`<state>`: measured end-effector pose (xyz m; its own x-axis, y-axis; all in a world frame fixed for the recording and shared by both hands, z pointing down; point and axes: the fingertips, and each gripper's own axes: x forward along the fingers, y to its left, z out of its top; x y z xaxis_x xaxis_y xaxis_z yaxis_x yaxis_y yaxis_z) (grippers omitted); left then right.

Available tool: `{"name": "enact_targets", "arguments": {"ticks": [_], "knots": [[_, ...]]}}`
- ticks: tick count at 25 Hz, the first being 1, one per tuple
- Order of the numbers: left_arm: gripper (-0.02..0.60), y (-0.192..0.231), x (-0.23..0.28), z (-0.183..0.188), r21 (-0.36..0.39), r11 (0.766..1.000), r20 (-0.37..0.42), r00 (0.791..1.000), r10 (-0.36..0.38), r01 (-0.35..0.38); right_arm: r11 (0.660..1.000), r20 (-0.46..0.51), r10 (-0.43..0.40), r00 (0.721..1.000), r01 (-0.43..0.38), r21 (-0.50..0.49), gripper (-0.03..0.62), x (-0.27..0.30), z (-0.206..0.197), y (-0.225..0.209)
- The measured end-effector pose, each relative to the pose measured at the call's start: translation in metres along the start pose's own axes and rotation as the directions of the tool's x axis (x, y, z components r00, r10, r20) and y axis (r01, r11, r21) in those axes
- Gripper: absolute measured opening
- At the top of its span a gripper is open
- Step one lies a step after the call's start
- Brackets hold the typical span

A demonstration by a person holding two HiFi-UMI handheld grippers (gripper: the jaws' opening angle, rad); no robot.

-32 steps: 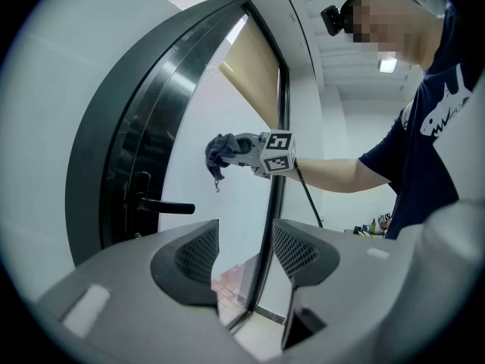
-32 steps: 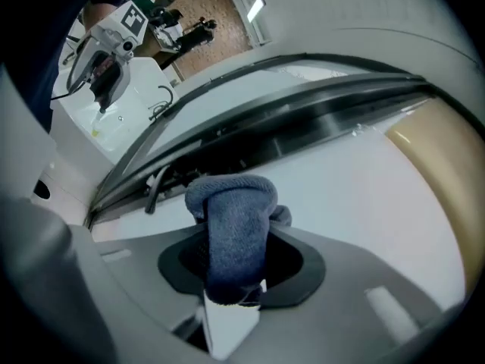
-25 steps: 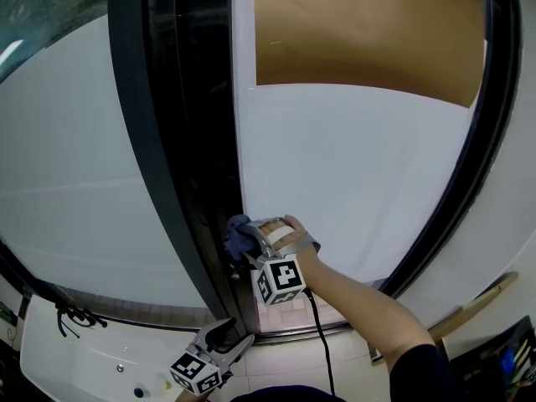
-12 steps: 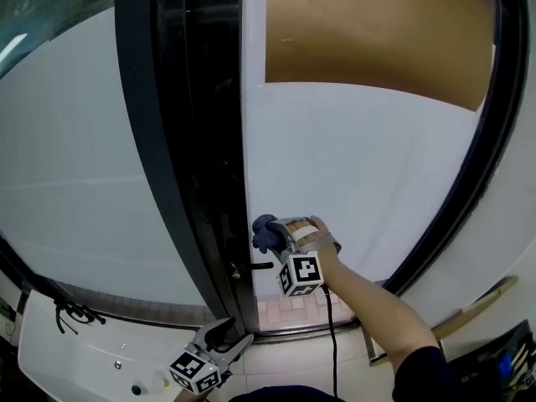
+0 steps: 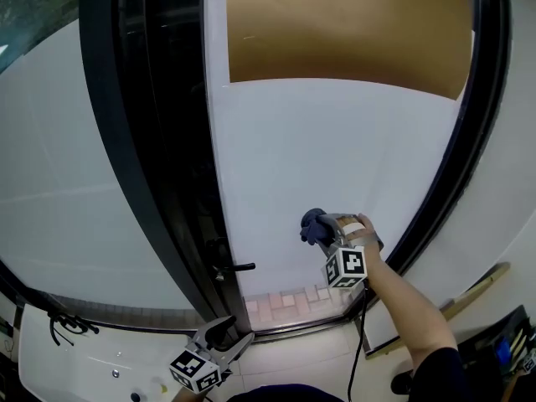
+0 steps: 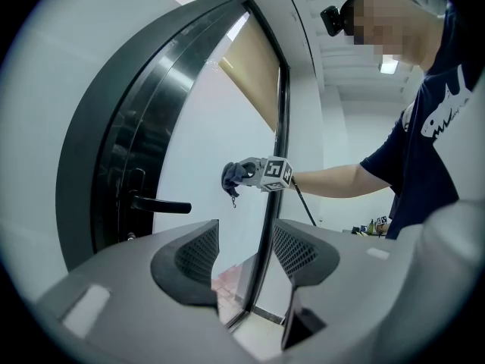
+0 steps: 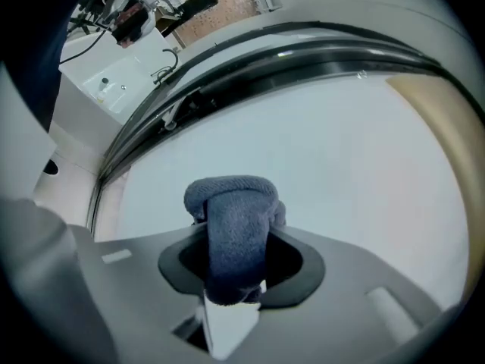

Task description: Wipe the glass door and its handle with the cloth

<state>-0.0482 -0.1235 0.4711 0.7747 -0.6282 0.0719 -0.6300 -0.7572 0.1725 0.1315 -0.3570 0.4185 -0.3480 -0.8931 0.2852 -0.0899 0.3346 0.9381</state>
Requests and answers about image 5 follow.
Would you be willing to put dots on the dark blue cleaning cloth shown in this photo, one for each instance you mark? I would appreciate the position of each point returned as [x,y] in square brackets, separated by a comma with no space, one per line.
[312,226]

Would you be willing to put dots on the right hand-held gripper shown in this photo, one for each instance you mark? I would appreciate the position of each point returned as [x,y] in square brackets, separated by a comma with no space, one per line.
[345,266]

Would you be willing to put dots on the blue plastic object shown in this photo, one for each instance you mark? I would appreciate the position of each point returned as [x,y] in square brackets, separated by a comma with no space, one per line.
[502,351]

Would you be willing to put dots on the frosted glass window panel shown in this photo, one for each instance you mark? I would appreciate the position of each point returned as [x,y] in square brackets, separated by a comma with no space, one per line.
[54,161]

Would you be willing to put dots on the white sink basin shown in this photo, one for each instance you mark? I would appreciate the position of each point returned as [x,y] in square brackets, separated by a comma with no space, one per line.
[96,362]

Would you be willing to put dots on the small yellow bottle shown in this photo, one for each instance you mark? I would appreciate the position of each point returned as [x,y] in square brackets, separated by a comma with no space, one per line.
[160,388]

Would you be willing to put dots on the dark round bucket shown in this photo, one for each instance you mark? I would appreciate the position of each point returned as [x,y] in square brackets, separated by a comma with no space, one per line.
[403,382]

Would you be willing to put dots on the person's right hand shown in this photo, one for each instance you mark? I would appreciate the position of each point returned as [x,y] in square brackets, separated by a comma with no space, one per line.
[370,235]

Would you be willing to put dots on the person's right forearm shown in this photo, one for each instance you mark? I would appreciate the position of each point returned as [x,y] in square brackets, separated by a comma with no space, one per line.
[410,308]

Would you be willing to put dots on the black sink drain plug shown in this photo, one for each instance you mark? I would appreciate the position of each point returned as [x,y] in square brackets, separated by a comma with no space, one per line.
[135,396]

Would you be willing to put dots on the black faucet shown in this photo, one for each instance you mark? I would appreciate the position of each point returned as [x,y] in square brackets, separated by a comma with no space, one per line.
[69,325]

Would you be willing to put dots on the light wooden board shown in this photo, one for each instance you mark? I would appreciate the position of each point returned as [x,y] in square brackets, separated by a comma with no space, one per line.
[473,295]

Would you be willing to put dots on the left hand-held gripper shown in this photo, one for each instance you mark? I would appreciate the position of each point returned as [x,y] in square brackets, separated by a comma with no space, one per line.
[194,371]

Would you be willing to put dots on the black storage rack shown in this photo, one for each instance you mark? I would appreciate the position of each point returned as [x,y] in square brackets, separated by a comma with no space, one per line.
[494,350]

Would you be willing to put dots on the person's left forearm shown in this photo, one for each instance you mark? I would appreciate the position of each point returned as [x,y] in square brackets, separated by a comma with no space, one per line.
[179,397]

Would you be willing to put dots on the brown cardboard sheet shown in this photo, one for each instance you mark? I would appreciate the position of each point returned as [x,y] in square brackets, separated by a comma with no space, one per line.
[347,27]

